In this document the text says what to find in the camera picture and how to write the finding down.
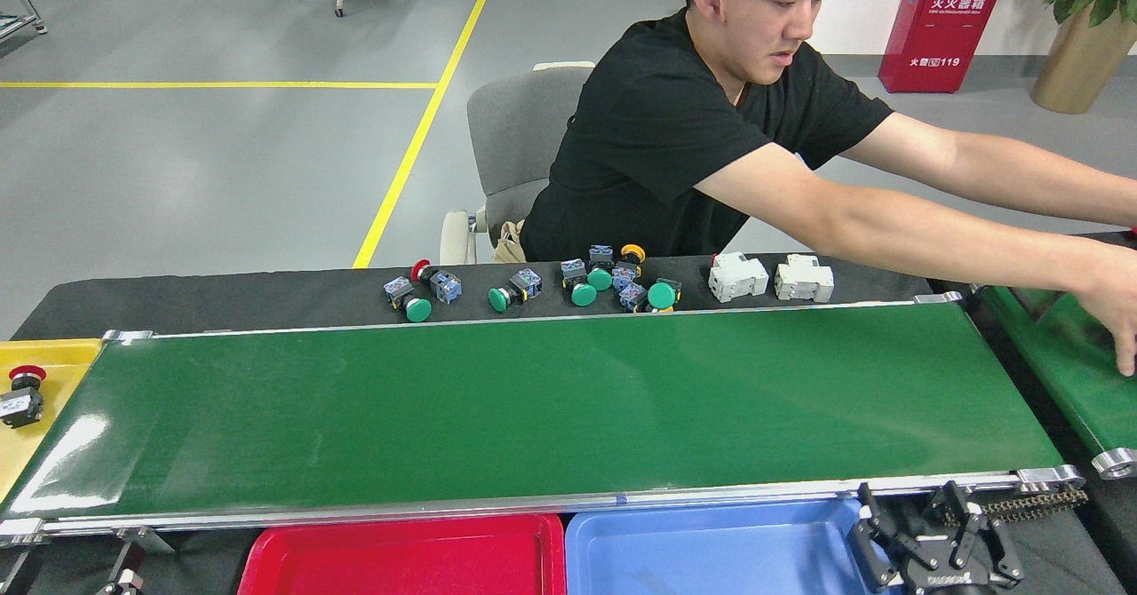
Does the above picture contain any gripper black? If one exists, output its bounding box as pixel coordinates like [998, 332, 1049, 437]
[848, 480, 1025, 595]

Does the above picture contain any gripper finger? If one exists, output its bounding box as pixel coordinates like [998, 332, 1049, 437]
[0, 546, 36, 595]
[96, 537, 148, 595]

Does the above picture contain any white circuit breaker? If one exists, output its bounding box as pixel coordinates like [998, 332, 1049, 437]
[708, 252, 770, 304]
[775, 254, 835, 304]

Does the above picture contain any red push button switch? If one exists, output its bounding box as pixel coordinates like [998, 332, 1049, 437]
[0, 364, 48, 430]
[409, 258, 464, 305]

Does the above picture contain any yellow plastic tray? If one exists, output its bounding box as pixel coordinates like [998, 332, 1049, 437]
[0, 338, 105, 503]

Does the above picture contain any green conveyor belt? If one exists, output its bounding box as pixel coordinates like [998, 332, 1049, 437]
[0, 291, 1089, 547]
[968, 282, 1137, 480]

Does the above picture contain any blue plastic tray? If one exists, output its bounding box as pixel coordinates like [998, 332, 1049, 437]
[565, 499, 898, 595]

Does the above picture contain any red plastic tray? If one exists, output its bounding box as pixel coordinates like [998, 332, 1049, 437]
[237, 513, 568, 595]

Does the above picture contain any person's right hand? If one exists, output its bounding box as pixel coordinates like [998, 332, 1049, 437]
[1070, 242, 1137, 377]

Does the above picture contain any black table cover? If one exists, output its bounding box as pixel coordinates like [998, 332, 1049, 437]
[11, 251, 934, 341]

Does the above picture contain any person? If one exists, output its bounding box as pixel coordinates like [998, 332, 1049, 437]
[518, 0, 1137, 377]

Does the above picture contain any potted plant in gold pot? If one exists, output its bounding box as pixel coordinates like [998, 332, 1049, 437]
[1024, 0, 1137, 115]

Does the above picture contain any red fire extinguisher box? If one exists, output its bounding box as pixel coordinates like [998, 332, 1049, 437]
[879, 0, 1012, 94]

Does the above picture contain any grey office chair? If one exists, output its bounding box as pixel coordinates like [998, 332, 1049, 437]
[440, 60, 598, 266]

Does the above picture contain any black drive chain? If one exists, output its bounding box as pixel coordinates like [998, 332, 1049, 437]
[942, 487, 1090, 525]

